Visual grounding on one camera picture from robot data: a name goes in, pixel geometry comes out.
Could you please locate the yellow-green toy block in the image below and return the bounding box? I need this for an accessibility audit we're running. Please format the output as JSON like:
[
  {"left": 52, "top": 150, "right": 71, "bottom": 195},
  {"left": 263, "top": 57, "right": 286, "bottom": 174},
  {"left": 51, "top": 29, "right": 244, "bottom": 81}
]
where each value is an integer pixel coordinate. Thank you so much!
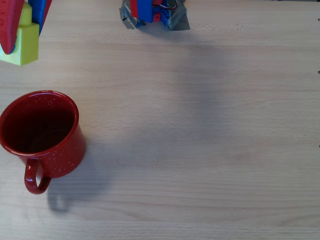
[{"left": 0, "top": 2, "right": 40, "bottom": 66}]

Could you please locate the red enamel mug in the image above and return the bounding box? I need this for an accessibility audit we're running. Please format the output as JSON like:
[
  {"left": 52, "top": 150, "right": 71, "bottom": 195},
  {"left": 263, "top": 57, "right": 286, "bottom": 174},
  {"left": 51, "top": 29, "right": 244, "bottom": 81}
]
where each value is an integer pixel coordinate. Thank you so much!
[{"left": 0, "top": 90, "right": 87, "bottom": 195}]

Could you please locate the grey duct tape piece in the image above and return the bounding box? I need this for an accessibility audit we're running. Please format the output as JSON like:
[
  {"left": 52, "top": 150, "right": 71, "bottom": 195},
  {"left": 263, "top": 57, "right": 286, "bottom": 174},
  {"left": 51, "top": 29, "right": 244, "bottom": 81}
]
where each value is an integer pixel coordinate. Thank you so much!
[
  {"left": 119, "top": 0, "right": 147, "bottom": 31},
  {"left": 166, "top": 0, "right": 191, "bottom": 31}
]

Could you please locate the red and black base wire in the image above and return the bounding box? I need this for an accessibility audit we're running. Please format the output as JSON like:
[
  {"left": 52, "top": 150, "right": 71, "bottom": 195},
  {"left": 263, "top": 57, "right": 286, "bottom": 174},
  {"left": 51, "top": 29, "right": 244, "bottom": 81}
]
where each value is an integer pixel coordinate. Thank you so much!
[{"left": 152, "top": 0, "right": 179, "bottom": 11}]

